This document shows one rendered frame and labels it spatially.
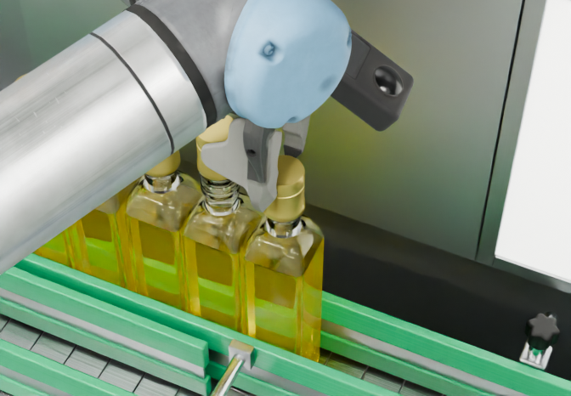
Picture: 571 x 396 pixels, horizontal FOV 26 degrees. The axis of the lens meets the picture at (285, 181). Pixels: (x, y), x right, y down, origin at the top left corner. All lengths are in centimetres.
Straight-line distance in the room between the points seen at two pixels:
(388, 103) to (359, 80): 3
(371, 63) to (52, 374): 43
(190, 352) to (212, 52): 54
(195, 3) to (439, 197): 53
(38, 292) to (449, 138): 41
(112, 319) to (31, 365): 8
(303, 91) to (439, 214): 51
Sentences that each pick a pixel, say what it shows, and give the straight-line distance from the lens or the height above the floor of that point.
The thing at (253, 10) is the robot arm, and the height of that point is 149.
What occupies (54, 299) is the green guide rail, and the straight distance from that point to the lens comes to 118.
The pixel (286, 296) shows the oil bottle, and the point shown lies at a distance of 105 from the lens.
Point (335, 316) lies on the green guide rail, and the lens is 115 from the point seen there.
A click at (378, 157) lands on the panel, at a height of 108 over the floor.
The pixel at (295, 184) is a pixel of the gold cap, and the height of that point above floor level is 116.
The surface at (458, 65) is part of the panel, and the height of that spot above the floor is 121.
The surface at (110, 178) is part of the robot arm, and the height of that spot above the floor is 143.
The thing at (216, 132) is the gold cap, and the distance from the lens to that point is 97.
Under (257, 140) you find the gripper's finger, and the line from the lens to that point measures 88.
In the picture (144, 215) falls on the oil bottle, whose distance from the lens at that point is 106.
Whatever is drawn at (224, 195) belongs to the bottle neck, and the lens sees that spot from 101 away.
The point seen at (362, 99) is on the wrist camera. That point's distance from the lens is 86.
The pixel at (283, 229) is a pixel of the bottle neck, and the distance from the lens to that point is 101.
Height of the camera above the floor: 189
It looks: 48 degrees down
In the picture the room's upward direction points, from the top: straight up
